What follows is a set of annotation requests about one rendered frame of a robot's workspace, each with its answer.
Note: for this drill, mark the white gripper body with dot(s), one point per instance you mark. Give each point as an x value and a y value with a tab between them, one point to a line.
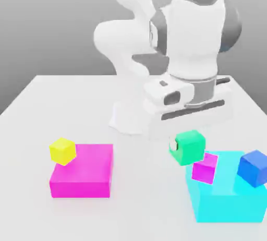
187	122

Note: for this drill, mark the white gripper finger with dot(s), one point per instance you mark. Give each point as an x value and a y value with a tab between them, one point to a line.
172	144

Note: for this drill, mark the small green cube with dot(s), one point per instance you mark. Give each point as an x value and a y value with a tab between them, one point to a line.
188	148

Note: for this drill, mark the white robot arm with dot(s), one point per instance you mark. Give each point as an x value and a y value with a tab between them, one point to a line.
194	36

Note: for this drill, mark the small magenta cube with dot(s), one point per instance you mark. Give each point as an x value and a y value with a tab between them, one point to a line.
203	172

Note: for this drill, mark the small blue cube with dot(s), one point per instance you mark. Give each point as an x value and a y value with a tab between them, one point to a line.
251	169

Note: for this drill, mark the small yellow cube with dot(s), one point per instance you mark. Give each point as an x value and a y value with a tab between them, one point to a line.
62	151

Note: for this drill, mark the large cyan box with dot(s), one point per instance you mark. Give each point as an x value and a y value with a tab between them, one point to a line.
227	203

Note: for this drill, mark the large magenta box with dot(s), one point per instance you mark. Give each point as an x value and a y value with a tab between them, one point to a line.
87	174

